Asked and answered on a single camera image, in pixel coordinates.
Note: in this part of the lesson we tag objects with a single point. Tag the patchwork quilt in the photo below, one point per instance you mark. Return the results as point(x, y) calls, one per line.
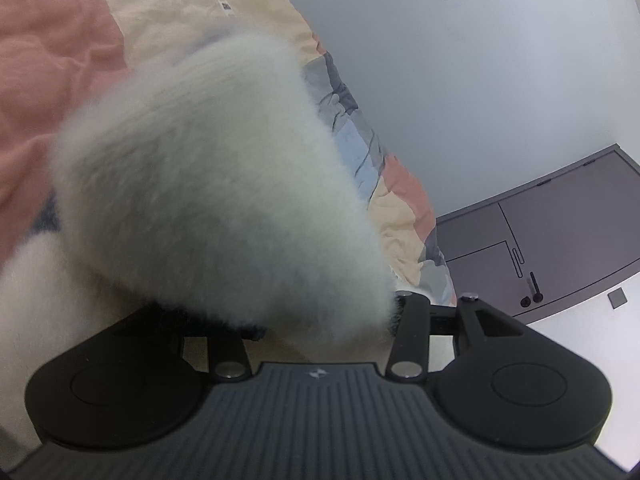
point(50, 35)

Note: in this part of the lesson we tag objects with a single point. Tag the grey door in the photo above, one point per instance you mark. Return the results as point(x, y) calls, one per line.
point(575, 220)

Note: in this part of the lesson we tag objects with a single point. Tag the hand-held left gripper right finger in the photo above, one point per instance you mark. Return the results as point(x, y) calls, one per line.
point(415, 320)

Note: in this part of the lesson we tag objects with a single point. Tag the small grey wall plate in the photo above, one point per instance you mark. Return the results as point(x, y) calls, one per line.
point(617, 298)

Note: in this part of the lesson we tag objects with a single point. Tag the cream striped fleece blanket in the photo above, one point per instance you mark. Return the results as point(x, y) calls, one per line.
point(200, 185)

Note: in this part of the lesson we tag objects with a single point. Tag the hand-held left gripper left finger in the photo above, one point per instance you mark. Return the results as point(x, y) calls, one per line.
point(227, 355)

